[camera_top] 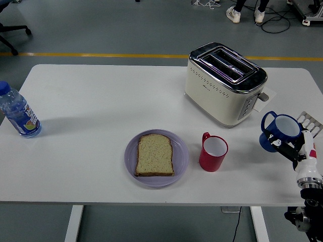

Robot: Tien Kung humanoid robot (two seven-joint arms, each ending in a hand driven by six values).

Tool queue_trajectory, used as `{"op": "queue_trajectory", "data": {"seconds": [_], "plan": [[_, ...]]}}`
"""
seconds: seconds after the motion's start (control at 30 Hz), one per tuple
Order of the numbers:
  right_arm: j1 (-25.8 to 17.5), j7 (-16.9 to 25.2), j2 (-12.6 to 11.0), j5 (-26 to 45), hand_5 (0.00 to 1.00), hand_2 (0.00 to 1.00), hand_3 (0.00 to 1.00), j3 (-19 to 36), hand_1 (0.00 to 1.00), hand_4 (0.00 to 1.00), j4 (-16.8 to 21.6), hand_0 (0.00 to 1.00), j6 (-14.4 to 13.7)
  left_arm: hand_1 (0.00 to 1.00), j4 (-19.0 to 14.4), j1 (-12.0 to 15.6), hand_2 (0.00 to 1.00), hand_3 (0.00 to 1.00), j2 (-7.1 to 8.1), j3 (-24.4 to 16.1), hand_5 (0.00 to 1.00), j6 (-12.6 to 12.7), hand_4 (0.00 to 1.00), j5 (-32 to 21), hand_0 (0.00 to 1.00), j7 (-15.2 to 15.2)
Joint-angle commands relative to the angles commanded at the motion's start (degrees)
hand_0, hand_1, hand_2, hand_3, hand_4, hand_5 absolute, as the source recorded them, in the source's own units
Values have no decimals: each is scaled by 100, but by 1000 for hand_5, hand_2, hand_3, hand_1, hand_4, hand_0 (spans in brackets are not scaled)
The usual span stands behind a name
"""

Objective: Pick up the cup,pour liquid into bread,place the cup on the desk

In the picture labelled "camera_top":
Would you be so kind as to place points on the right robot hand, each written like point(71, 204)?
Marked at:
point(306, 151)

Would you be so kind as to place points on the blue enamel cup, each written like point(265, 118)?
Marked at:
point(273, 131)

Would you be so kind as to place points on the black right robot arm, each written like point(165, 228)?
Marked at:
point(313, 196)

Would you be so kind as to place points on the red enamel cup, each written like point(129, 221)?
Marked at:
point(209, 164)

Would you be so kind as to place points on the bread slice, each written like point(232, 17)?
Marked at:
point(154, 156)

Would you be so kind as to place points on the metal toast rack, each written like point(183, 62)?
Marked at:
point(313, 123)

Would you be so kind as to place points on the white table leg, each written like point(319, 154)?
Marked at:
point(260, 224)
point(73, 224)

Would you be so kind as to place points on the grey box under table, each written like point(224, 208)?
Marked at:
point(228, 209)

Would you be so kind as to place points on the cream toaster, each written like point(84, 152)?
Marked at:
point(212, 100)

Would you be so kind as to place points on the purple plate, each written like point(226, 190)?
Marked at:
point(180, 153)

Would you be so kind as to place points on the person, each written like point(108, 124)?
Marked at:
point(233, 14)

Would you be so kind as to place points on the plastic bottle with blue cap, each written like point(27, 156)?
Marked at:
point(21, 116)

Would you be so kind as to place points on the black office chair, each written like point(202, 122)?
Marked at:
point(15, 28)

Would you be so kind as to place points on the white equipment frame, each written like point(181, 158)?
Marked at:
point(313, 17)

